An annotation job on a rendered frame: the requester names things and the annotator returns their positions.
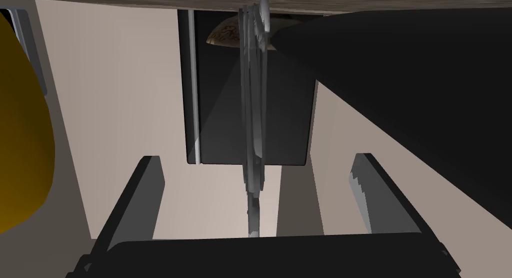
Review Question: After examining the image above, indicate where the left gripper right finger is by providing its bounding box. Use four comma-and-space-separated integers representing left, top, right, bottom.
348, 152, 426, 235

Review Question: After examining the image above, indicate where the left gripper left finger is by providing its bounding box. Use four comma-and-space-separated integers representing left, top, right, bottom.
92, 155, 166, 253

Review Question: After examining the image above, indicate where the black appliance door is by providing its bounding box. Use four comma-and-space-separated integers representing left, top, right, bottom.
177, 9, 319, 167

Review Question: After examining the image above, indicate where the yellow rounded object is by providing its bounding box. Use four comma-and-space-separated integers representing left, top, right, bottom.
0, 11, 56, 235

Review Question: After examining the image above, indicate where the brown patterned bowl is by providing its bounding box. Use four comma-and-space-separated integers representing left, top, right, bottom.
205, 16, 305, 52

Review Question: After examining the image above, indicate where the grey bar handle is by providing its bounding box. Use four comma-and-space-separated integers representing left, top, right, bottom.
187, 9, 202, 166

